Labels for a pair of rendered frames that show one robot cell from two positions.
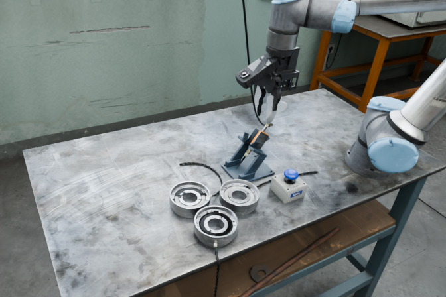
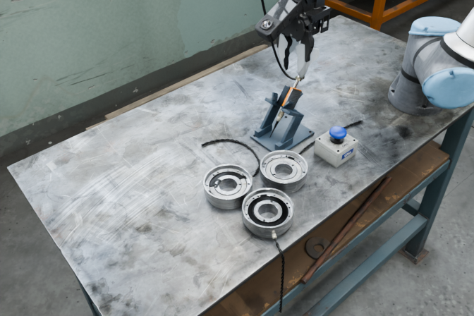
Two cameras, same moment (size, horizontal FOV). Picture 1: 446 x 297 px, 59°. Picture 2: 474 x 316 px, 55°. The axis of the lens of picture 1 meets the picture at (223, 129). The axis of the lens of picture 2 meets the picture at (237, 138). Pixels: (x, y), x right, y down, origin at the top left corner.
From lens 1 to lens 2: 13 cm
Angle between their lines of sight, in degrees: 9
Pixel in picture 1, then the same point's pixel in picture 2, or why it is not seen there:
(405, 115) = (464, 38)
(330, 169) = (376, 114)
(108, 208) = (135, 217)
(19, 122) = not seen: outside the picture
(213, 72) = (194, 15)
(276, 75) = (305, 18)
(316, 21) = not seen: outside the picture
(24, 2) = not seen: outside the picture
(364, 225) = (416, 168)
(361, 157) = (409, 94)
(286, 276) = (345, 244)
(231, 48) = not seen: outside the picture
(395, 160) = (458, 94)
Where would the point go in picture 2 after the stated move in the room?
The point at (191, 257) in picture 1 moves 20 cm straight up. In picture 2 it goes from (250, 255) to (249, 183)
